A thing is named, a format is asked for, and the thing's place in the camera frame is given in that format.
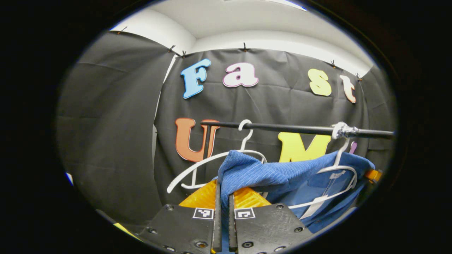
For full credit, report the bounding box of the silver tape wrap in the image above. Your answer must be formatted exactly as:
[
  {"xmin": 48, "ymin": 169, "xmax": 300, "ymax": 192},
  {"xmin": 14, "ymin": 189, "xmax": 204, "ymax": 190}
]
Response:
[{"xmin": 331, "ymin": 122, "xmax": 361, "ymax": 140}]

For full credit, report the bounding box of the black backdrop cloth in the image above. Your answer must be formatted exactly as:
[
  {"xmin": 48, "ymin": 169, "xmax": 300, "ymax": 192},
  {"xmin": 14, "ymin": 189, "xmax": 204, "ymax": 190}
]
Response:
[{"xmin": 56, "ymin": 31, "xmax": 396, "ymax": 226}]

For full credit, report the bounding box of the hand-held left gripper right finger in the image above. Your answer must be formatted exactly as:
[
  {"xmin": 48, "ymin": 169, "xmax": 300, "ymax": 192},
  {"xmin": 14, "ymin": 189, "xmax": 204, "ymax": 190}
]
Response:
[{"xmin": 228, "ymin": 187, "xmax": 313, "ymax": 254}]

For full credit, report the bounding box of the blue jacket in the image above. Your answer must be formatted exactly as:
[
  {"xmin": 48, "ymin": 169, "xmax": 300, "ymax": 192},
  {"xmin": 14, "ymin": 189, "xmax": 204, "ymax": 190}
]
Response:
[{"xmin": 216, "ymin": 150, "xmax": 375, "ymax": 254}]

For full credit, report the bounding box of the black clothes rack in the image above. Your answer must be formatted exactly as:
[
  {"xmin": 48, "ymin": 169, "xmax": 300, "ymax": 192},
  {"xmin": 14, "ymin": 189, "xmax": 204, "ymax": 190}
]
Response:
[{"xmin": 201, "ymin": 121, "xmax": 394, "ymax": 163}]

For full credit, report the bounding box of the row of black cloth clips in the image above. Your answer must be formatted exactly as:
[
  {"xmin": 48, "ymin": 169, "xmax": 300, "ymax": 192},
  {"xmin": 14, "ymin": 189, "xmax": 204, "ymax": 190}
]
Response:
[{"xmin": 118, "ymin": 26, "xmax": 362, "ymax": 82}]

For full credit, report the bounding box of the white plastic hanger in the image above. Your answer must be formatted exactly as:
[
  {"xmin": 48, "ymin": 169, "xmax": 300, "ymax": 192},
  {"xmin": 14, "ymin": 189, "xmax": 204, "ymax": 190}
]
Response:
[
  {"xmin": 167, "ymin": 119, "xmax": 267, "ymax": 194},
  {"xmin": 288, "ymin": 137, "xmax": 358, "ymax": 209}
]

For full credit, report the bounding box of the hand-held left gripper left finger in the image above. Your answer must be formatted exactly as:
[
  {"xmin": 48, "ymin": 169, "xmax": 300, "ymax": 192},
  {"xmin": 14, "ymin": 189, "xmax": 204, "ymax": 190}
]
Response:
[{"xmin": 137, "ymin": 179, "xmax": 222, "ymax": 254}]

